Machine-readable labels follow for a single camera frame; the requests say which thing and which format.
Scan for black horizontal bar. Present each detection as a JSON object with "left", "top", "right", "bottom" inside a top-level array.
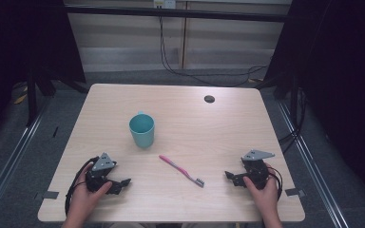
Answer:
[{"left": 64, "top": 4, "right": 292, "bottom": 24}]

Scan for pink toothbrush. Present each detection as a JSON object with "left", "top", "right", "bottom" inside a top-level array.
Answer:
[{"left": 158, "top": 154, "right": 205, "bottom": 188}]

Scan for person's left hand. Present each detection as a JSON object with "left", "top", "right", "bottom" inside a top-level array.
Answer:
[{"left": 70, "top": 162, "right": 114, "bottom": 220}]

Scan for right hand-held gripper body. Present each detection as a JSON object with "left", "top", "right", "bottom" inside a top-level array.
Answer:
[{"left": 240, "top": 149, "right": 276, "bottom": 191}]

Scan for black curtain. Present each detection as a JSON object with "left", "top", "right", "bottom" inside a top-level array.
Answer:
[
  {"left": 0, "top": 0, "right": 87, "bottom": 150},
  {"left": 263, "top": 0, "right": 365, "bottom": 208}
]

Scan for black wall cable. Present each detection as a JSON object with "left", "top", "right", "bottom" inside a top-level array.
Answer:
[{"left": 158, "top": 15, "right": 270, "bottom": 87}]

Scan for person's right hand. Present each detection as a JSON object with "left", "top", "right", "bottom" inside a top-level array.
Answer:
[{"left": 242, "top": 162, "right": 281, "bottom": 220}]

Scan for white wall outlet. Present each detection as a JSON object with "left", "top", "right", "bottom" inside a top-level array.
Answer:
[{"left": 153, "top": 0, "right": 177, "bottom": 10}]

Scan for yellow tape piece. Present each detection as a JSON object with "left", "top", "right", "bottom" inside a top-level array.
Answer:
[{"left": 12, "top": 93, "right": 29, "bottom": 105}]

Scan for metal floor rail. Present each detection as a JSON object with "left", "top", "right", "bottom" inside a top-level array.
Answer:
[
  {"left": 277, "top": 100, "right": 350, "bottom": 228},
  {"left": 0, "top": 94, "right": 51, "bottom": 220}
]

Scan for grey tape piece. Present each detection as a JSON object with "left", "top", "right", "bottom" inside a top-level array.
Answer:
[
  {"left": 42, "top": 190, "right": 60, "bottom": 200},
  {"left": 284, "top": 187, "right": 306, "bottom": 198}
]

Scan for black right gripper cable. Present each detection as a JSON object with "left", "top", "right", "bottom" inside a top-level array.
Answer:
[{"left": 266, "top": 165, "right": 284, "bottom": 202}]

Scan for black floor cables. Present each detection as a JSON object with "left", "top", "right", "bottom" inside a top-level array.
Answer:
[{"left": 278, "top": 88, "right": 309, "bottom": 154}]

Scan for teal cup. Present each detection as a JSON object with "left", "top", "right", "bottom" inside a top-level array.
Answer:
[{"left": 128, "top": 110, "right": 156, "bottom": 149}]

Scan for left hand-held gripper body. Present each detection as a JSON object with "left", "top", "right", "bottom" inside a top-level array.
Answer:
[{"left": 85, "top": 152, "right": 119, "bottom": 193}]

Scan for black metal stand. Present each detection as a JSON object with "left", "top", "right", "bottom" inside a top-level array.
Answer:
[{"left": 24, "top": 67, "right": 57, "bottom": 127}]

